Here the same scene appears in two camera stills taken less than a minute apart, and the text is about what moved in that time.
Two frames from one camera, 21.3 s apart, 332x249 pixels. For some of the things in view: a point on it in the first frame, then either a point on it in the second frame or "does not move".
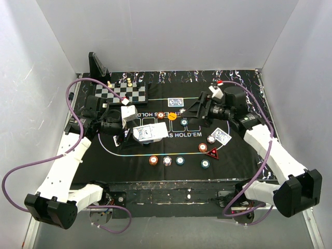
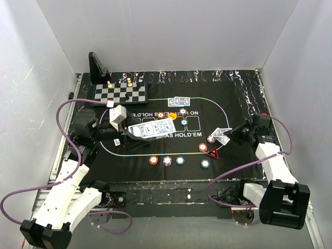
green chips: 205,164 does not move
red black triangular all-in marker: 213,153 does not move
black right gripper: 194,110 → 235,132
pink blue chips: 182,110 does not move
